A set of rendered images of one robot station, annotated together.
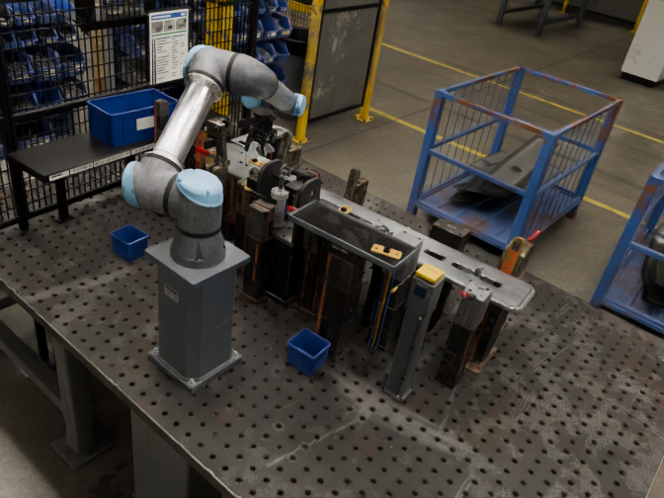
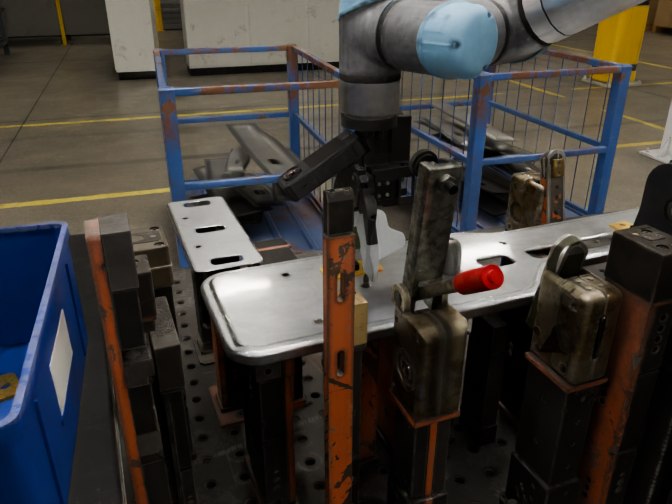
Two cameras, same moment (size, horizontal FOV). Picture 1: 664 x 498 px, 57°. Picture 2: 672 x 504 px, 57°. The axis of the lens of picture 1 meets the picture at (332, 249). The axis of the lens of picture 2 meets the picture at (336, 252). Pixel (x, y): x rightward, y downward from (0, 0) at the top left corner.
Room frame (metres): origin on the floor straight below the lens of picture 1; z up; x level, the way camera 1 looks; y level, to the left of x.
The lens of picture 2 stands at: (1.74, 0.97, 1.39)
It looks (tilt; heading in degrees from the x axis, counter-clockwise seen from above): 25 degrees down; 308
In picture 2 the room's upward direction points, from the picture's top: straight up
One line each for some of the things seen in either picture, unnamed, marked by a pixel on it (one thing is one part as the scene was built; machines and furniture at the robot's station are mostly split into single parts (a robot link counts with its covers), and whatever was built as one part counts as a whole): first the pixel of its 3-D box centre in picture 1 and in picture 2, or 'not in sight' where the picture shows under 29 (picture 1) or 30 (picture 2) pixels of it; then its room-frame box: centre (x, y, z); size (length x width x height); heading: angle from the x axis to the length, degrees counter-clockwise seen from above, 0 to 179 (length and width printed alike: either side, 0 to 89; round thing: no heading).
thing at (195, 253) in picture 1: (199, 237); not in sight; (1.37, 0.36, 1.15); 0.15 x 0.15 x 0.10
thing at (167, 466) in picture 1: (193, 437); not in sight; (1.37, 0.36, 0.33); 0.31 x 0.31 x 0.66; 56
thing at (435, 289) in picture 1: (411, 337); not in sight; (1.38, -0.27, 0.92); 0.08 x 0.08 x 0.44; 60
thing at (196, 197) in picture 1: (197, 199); not in sight; (1.37, 0.37, 1.27); 0.13 x 0.12 x 0.14; 79
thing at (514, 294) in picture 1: (349, 213); (642, 232); (1.91, -0.04, 1.00); 1.38 x 0.22 x 0.02; 60
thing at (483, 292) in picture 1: (462, 336); not in sight; (1.48, -0.45, 0.88); 0.11 x 0.10 x 0.36; 150
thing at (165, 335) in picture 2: (200, 174); (174, 418); (2.29, 0.61, 0.85); 0.12 x 0.03 x 0.30; 150
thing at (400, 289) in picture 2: not in sight; (400, 296); (2.04, 0.48, 1.06); 0.03 x 0.01 x 0.03; 150
